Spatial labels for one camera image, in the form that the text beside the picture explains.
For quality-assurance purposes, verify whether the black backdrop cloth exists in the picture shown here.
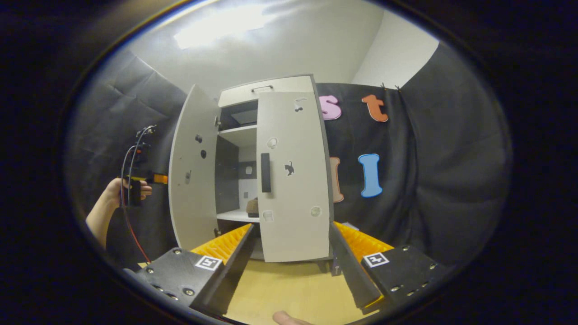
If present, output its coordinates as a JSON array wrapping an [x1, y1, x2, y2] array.
[[68, 43, 513, 271]]

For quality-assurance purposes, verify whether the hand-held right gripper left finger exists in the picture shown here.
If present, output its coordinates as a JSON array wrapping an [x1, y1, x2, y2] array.
[[135, 223, 256, 316]]

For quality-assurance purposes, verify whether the black door handle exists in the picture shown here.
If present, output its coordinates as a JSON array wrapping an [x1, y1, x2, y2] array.
[[261, 153, 272, 193]]

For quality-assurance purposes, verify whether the white cabinet door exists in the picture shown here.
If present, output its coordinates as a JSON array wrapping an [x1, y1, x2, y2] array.
[[256, 90, 335, 263], [168, 84, 222, 252]]

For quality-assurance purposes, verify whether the white cabinet drawer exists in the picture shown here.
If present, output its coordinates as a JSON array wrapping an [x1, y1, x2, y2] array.
[[218, 75, 315, 108]]

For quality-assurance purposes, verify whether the white shoe cabinet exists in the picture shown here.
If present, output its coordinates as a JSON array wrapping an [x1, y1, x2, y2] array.
[[214, 74, 335, 262]]

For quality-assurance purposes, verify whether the black cable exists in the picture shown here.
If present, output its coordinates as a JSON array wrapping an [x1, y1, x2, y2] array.
[[126, 125, 156, 181]]

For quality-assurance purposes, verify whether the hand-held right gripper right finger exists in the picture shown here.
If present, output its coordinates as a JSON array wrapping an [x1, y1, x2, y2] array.
[[329, 222, 452, 315]]

